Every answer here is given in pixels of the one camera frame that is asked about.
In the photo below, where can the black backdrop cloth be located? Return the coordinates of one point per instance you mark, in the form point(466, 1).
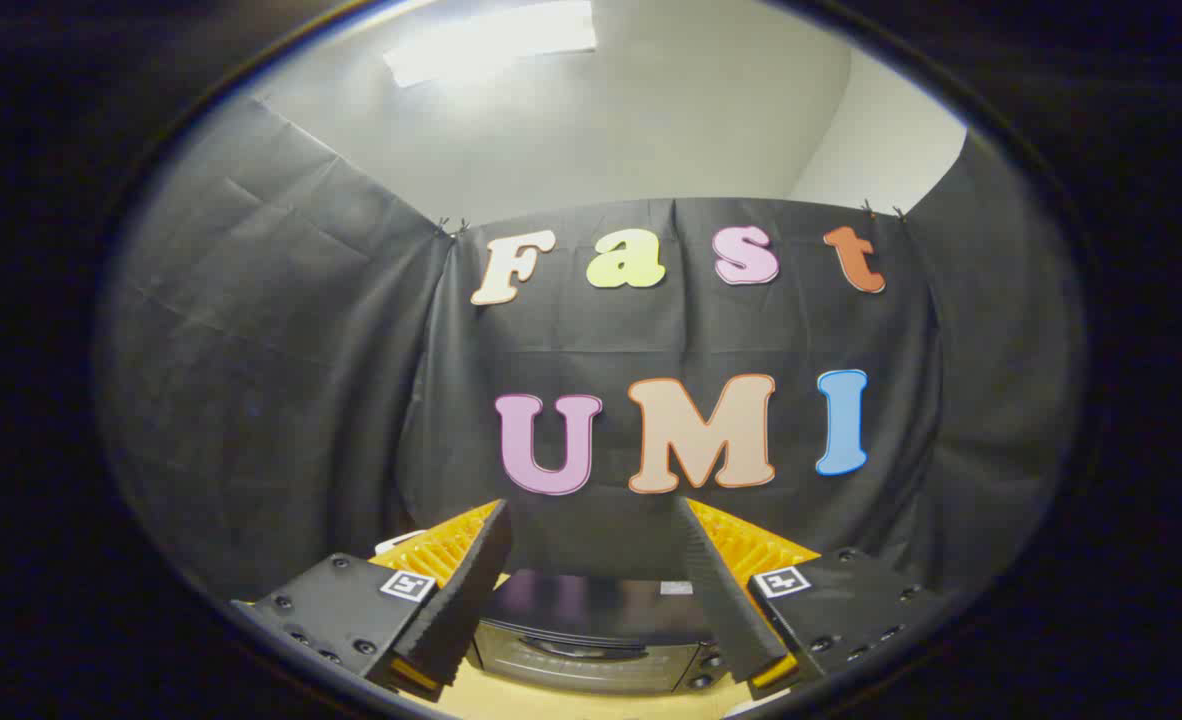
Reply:
point(301, 350)

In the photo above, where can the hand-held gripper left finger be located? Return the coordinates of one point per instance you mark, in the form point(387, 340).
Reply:
point(471, 590)

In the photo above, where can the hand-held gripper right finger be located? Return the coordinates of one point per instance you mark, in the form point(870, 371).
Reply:
point(719, 600)

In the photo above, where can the black toaster oven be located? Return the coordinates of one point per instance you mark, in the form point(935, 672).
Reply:
point(591, 630)

